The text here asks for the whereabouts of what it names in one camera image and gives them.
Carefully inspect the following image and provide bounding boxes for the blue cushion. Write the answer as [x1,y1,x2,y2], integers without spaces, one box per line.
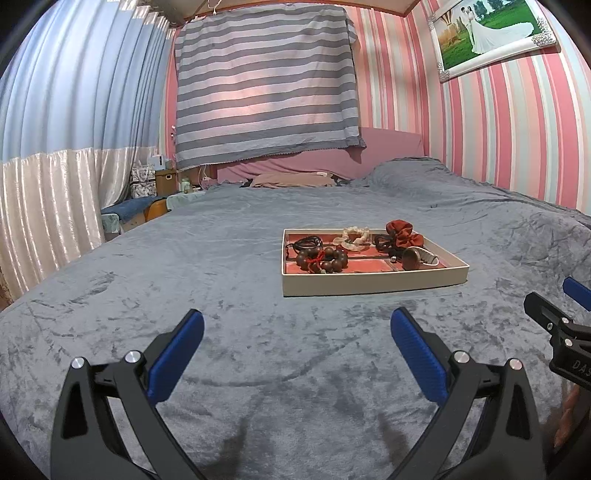
[100,196,169,232]

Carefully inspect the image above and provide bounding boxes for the red scrunchie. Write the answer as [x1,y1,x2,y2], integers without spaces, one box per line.
[385,220,424,248]

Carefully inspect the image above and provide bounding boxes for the beige tray with red lining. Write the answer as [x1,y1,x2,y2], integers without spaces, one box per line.
[281,227,470,297]

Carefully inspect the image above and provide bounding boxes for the person's right hand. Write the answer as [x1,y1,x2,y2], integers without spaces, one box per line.
[551,383,585,455]

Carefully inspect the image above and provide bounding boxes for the grey striped hanging cloth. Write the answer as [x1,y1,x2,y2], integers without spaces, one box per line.
[173,4,367,171]

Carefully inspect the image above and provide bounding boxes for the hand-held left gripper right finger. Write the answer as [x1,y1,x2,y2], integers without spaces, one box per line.
[383,307,546,480]

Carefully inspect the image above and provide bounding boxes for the blue and cream curtain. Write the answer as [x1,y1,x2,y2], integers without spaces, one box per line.
[0,0,178,301]

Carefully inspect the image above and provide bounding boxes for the wooden bead bracelet red tassel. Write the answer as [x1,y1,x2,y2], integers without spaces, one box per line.
[295,246,349,274]

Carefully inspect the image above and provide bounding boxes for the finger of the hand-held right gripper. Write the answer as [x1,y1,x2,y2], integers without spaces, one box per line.
[562,276,591,312]
[523,292,575,335]

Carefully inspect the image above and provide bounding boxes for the floral storage bag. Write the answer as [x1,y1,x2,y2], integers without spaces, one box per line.
[130,164,158,199]

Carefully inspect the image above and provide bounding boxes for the black scrunchie with white flower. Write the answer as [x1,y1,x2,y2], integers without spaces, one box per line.
[373,234,407,260]

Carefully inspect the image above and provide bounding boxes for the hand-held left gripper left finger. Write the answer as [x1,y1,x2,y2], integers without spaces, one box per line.
[50,308,218,480]

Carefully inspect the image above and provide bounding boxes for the cream scrunchie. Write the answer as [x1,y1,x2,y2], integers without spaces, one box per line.
[332,225,372,252]

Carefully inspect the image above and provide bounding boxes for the framed wedding photo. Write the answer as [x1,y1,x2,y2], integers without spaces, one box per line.
[427,0,560,84]

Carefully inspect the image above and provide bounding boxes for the black cord bracelet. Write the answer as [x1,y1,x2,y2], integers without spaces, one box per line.
[286,235,324,253]

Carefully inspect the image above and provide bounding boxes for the cardboard box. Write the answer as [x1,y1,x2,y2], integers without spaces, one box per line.
[156,168,178,195]

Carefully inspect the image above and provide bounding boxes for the pink pillow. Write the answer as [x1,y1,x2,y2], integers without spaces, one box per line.
[249,172,337,188]

